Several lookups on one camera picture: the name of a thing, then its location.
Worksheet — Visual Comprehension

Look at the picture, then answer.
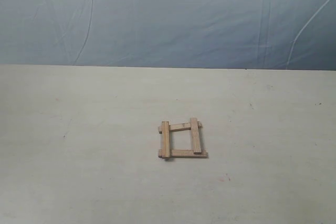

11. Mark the wooden stick with holes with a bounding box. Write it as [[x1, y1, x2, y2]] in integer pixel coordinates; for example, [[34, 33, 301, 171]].
[[158, 121, 203, 134]]

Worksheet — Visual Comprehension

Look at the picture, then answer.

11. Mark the grey-blue backdrop sheet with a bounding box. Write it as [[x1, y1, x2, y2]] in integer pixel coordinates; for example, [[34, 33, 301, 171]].
[[1, 0, 335, 70]]

